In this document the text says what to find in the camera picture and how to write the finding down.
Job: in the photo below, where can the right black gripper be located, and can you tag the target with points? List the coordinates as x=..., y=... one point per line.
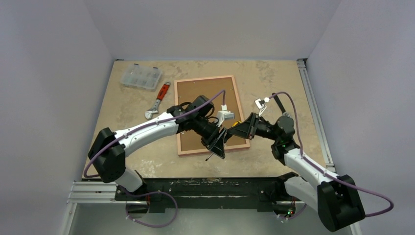
x=253, y=125

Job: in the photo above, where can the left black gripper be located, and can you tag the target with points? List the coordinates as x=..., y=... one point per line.
x=218, y=148

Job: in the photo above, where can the pink picture frame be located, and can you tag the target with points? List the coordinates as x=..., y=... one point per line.
x=189, y=143

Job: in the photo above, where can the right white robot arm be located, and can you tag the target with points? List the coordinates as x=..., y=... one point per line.
x=336, y=204

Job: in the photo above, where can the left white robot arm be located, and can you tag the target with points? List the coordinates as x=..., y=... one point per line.
x=110, y=149

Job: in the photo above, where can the black adjustable wrench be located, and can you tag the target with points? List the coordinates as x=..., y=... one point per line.
x=280, y=105

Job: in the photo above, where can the clear plastic screw box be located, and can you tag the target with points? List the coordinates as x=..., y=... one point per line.
x=142, y=77

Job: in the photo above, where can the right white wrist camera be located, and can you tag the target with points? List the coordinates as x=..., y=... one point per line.
x=261, y=105

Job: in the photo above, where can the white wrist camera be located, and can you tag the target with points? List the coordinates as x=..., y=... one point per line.
x=224, y=115
x=261, y=105

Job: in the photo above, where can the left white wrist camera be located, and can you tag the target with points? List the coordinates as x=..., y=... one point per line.
x=224, y=115

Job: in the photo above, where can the red handled adjustable wrench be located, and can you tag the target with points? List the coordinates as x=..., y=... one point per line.
x=155, y=108

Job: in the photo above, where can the aluminium frame rail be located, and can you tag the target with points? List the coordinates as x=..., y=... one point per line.
x=124, y=107

